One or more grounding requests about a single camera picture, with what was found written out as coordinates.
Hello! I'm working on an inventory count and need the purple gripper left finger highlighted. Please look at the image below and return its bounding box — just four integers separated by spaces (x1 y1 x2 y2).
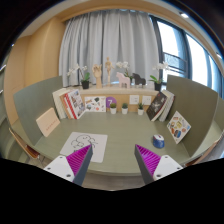
44 145 93 186

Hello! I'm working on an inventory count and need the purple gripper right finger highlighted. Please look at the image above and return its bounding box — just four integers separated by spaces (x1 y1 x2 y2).
134 145 182 184

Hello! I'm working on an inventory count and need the white mouse pad with drawing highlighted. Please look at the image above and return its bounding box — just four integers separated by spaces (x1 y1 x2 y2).
60 132 108 163

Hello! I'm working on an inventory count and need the blue and white mouse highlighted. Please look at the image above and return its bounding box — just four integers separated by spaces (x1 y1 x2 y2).
153 134 165 148

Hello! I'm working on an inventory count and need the colourful picture book right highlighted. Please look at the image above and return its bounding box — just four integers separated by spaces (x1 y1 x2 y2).
167 111 191 144

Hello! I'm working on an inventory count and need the beige wooden board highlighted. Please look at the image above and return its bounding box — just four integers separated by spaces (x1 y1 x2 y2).
36 108 60 137

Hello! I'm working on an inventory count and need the small potted plant right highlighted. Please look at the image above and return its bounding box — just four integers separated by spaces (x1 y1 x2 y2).
138 103 144 115

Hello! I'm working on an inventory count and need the small potted plant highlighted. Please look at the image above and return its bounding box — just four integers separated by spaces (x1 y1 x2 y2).
122 103 128 114
138 103 144 115
110 103 117 114

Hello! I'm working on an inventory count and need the white book behind black book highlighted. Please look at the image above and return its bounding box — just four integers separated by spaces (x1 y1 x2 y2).
159 90 175 122

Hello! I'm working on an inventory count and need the small potted plant middle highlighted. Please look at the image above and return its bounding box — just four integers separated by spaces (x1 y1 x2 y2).
122 103 128 114

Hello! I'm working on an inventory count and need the white books stack left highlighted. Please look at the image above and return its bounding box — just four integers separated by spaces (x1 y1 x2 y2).
52 88 69 119

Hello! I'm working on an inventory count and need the sticker picture card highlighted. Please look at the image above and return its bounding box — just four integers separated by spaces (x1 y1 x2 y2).
85 96 106 112

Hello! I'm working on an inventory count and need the black cover book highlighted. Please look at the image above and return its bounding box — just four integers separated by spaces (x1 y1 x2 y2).
146 92 167 121

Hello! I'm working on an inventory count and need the red and white magazine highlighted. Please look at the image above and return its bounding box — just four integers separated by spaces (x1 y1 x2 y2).
65 89 85 119

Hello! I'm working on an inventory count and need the small potted plant left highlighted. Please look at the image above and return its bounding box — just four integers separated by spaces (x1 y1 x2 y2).
110 103 117 114

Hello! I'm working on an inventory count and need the wooden shelf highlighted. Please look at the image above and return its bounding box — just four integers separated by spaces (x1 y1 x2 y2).
63 84 161 113

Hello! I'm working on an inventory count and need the purple round number sign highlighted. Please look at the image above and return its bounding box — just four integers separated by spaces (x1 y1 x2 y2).
106 96 117 108

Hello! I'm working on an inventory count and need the green desk partition left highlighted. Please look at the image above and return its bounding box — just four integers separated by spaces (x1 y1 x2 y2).
13 76 62 145

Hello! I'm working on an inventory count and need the green desk partition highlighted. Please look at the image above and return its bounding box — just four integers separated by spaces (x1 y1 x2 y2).
13 76 62 145
166 75 224 157

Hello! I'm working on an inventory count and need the green desk partition right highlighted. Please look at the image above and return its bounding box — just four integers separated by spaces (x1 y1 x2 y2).
166 75 224 157

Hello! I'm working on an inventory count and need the white orchid black pot right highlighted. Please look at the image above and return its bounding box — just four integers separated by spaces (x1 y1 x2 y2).
150 62 169 91

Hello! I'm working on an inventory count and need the white orchid black pot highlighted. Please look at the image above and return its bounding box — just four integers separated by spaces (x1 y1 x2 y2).
150 62 169 91
67 64 90 89

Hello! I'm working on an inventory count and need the black horse figure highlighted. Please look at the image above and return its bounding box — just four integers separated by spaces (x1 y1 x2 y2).
132 73 146 86

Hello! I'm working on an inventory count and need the white orchid black pot left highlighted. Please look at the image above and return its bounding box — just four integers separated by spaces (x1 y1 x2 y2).
67 64 90 89

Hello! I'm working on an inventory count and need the pink horse figure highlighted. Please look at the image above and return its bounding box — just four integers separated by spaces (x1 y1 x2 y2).
116 72 130 88

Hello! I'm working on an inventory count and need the wooden hand model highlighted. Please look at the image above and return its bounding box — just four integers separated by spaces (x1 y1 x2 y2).
92 64 102 89

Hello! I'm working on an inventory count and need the white orchid middle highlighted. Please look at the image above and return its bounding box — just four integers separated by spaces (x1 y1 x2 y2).
116 61 133 80

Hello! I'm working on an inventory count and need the wooden mannequin figure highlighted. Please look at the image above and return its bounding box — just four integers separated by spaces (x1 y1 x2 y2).
105 57 114 86

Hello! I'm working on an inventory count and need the grey curtain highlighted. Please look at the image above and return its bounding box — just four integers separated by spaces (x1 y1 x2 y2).
59 9 159 87

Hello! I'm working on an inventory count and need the white wall socket right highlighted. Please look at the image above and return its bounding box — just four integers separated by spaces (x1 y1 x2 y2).
142 96 151 105

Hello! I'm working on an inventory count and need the white wall socket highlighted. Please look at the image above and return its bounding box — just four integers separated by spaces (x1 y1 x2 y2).
129 95 139 105
142 96 151 105

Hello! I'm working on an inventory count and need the white wall socket left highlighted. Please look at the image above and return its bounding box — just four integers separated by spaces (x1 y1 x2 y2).
129 95 139 105

